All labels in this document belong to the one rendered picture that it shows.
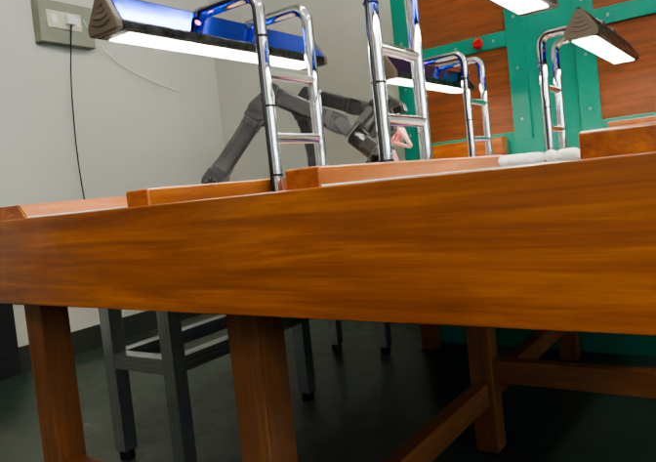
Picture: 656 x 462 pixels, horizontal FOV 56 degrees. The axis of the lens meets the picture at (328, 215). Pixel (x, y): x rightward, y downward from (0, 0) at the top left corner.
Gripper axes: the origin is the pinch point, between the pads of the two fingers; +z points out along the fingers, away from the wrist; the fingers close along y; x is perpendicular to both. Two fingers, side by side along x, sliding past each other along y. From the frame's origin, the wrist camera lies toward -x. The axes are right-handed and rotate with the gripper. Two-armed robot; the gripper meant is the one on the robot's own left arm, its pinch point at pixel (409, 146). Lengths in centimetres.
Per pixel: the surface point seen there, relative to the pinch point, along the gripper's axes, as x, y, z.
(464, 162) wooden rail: -31, -92, 50
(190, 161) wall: 121, 81, -162
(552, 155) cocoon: -40, -90, 62
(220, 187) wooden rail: -9, -121, 26
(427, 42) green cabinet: -27, 46, -37
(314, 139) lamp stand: -17, -95, 22
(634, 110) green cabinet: -46, 46, 47
